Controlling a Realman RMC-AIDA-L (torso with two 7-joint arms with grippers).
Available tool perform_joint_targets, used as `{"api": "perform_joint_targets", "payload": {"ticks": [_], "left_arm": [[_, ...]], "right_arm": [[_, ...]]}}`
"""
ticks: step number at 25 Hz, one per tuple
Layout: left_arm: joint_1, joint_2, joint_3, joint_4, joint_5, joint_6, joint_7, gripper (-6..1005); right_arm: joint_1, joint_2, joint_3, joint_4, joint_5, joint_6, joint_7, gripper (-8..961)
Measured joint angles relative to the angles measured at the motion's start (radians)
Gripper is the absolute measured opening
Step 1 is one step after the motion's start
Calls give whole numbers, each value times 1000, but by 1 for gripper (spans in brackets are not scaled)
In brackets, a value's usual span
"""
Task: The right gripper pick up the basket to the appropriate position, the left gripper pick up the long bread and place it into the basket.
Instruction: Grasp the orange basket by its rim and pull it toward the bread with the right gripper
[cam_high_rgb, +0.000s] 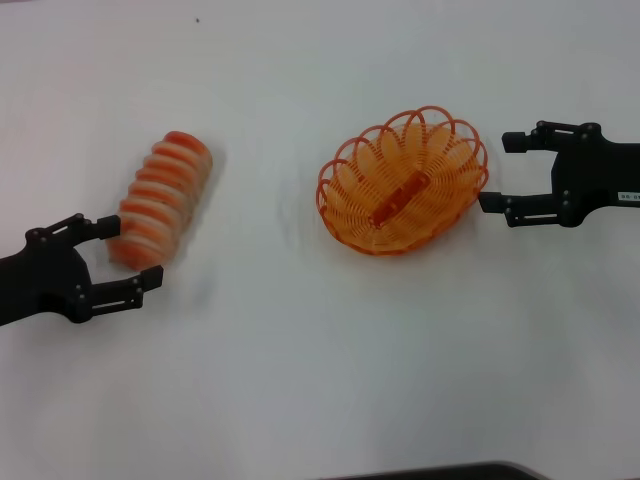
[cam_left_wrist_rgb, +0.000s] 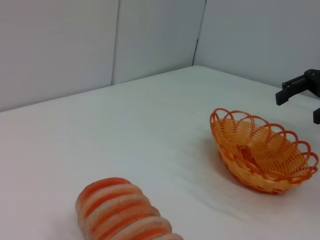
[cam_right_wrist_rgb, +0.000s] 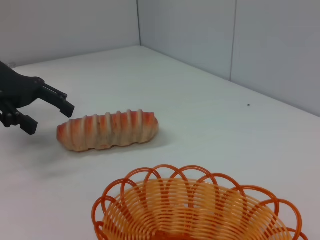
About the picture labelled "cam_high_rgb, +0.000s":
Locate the striped orange bread loaf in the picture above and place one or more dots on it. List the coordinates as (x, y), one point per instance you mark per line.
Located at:
(160, 205)

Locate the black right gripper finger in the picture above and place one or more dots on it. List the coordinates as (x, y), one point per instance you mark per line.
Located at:
(515, 142)
(492, 202)

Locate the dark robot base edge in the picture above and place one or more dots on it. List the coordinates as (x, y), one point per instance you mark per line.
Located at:
(450, 472)

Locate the orange woven plastic basket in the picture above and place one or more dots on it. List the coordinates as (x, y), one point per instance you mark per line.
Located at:
(400, 197)

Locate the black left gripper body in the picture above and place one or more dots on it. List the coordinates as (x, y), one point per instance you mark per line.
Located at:
(45, 275)

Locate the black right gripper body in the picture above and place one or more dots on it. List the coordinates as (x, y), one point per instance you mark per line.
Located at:
(595, 175)

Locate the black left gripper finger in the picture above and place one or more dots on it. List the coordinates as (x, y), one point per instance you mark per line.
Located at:
(150, 277)
(107, 226)

